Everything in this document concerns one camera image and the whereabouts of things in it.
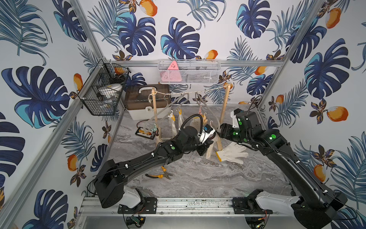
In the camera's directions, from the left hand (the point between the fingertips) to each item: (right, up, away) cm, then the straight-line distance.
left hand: (212, 138), depth 72 cm
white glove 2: (-16, +9, +16) cm, 25 cm away
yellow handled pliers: (-26, -23, +12) cm, 36 cm away
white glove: (+17, -12, +23) cm, 31 cm away
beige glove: (0, -7, +4) cm, 8 cm away
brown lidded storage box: (-46, +23, +26) cm, 57 cm away
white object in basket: (-55, +26, +8) cm, 61 cm away
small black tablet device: (-42, +1, +30) cm, 51 cm away
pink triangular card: (-22, +38, +18) cm, 48 cm away
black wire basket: (-65, +19, +10) cm, 68 cm away
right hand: (+3, +5, -1) cm, 6 cm away
